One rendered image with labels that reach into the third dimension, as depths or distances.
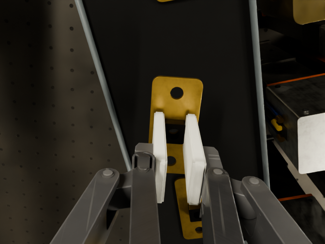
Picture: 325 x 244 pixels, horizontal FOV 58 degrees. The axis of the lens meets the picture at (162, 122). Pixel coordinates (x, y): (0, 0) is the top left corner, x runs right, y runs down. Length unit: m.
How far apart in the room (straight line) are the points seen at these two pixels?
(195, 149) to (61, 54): 0.62
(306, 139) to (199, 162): 0.23
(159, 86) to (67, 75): 0.57
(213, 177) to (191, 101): 0.08
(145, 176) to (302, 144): 0.26
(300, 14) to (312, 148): 0.15
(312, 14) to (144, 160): 0.27
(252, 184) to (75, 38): 0.64
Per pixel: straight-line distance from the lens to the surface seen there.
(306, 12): 0.37
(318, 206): 0.64
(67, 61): 0.77
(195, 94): 0.22
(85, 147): 0.85
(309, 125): 0.37
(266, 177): 0.32
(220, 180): 0.16
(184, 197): 0.32
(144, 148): 0.19
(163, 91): 0.22
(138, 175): 0.15
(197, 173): 0.17
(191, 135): 0.19
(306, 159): 0.39
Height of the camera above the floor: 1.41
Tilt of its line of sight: 65 degrees down
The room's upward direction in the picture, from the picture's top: 179 degrees counter-clockwise
